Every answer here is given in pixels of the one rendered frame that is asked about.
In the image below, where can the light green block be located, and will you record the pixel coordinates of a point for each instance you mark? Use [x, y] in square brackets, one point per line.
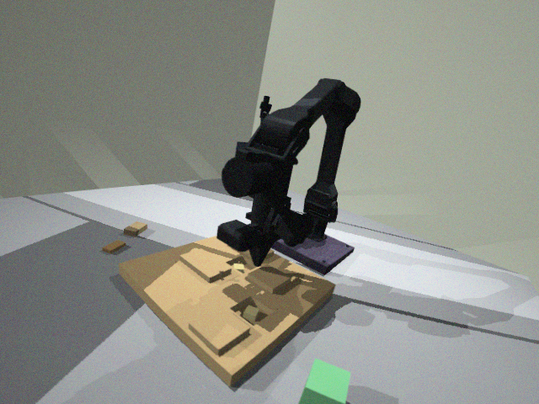
[326, 384]

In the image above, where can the tan puzzle board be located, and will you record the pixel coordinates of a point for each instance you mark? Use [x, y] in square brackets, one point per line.
[201, 297]

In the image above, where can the olive yellow block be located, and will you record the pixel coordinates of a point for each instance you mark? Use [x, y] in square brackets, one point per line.
[238, 267]
[251, 313]

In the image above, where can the small tan wooden block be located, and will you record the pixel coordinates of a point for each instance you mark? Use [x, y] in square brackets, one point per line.
[113, 247]

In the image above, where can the tan rectangular block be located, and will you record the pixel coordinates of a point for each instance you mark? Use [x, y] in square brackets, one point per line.
[135, 229]

